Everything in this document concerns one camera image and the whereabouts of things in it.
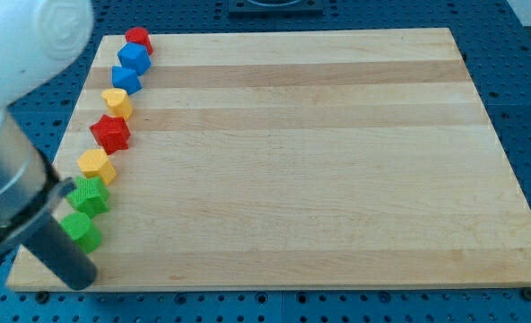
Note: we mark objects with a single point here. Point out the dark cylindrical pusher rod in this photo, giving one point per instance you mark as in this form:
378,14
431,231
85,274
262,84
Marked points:
62,256

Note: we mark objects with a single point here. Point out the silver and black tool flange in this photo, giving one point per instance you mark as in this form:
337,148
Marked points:
30,187

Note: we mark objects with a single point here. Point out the green cylinder block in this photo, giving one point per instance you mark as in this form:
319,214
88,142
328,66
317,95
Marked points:
83,232

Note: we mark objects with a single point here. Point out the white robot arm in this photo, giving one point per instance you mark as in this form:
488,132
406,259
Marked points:
38,40

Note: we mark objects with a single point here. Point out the green star block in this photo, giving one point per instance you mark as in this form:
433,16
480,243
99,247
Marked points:
89,197

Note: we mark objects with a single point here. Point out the yellow hexagon block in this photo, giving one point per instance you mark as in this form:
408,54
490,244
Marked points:
96,163

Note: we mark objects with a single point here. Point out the red star block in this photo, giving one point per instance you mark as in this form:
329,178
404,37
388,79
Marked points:
111,133

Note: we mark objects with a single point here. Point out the yellow heart block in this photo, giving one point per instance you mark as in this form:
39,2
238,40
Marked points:
118,102

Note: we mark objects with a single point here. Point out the blue triangle block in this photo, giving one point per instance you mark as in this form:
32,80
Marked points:
126,79

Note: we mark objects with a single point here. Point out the blue cube block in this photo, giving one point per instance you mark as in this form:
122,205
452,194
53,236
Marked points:
135,56

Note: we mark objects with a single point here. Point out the red cylinder block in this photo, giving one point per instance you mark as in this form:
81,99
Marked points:
140,36

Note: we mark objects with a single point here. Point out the wooden board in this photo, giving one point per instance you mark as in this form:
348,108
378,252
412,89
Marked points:
311,160

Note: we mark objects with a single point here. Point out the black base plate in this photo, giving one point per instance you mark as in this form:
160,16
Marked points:
243,7

